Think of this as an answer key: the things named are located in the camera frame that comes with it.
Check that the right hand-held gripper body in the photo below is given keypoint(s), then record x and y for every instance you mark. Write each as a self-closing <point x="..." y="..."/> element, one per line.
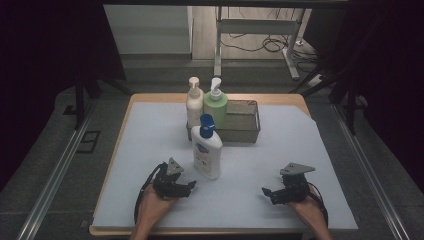
<point x="295" y="186"/>

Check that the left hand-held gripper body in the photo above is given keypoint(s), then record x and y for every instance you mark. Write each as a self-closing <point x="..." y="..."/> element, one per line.
<point x="170" y="181"/>

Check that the white bottle with blue pump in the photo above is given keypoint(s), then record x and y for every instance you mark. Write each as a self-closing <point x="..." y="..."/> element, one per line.
<point x="207" y="156"/>

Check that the cream pump bottle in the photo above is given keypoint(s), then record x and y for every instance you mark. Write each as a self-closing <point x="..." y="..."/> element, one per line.
<point x="195" y="106"/>

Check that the green bottle with white pump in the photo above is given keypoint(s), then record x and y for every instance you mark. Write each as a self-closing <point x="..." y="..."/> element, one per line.
<point x="216" y="108"/>

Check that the person's right hand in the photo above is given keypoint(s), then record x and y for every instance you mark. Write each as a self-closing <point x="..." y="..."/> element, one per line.
<point x="308" y="208"/>

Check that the person's left hand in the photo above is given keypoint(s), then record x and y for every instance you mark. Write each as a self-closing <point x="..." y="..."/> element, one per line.
<point x="155" y="206"/>

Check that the white table mat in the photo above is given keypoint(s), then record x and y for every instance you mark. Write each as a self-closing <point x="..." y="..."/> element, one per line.
<point x="266" y="160"/>

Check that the black tripod stand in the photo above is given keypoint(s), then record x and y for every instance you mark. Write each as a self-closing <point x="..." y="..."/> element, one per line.
<point x="80" y="100"/>
<point x="350" y="100"/>

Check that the white power strip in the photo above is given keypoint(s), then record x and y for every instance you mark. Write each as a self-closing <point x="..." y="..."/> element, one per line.
<point x="316" y="80"/>

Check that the dark curtain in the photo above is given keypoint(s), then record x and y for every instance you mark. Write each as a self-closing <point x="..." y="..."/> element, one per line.
<point x="390" y="66"/>
<point x="40" y="66"/>

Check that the pale grey partition panel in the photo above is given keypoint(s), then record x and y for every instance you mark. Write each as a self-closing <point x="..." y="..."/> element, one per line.
<point x="146" y="30"/>

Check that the aluminium rail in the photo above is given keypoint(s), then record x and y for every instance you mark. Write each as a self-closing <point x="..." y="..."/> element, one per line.
<point x="53" y="180"/>
<point x="370" y="173"/>

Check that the white metal desk frame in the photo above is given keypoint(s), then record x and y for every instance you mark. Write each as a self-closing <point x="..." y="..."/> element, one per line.
<point x="256" y="26"/>

